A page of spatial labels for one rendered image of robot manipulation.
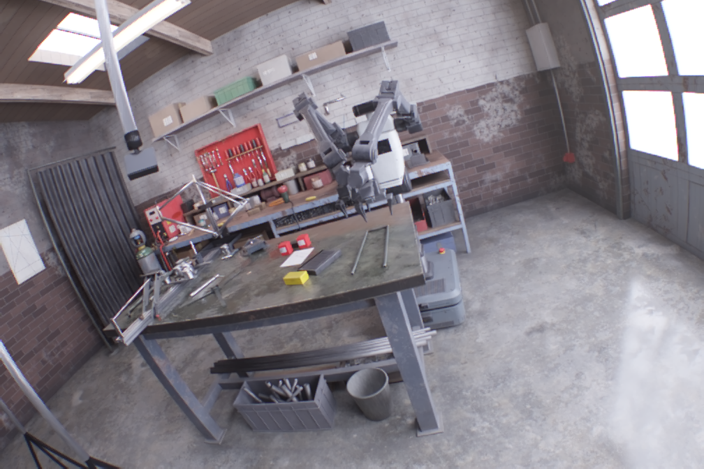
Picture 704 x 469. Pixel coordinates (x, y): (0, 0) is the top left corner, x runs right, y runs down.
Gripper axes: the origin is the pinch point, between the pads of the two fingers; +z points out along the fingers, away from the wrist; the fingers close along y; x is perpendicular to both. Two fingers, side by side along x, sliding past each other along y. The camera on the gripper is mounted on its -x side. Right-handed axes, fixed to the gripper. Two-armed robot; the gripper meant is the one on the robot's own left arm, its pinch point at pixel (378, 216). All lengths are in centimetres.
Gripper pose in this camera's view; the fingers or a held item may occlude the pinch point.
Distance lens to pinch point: 124.2
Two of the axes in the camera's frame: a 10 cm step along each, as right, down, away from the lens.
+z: 3.1, 9.2, 2.4
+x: 1.3, -2.9, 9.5
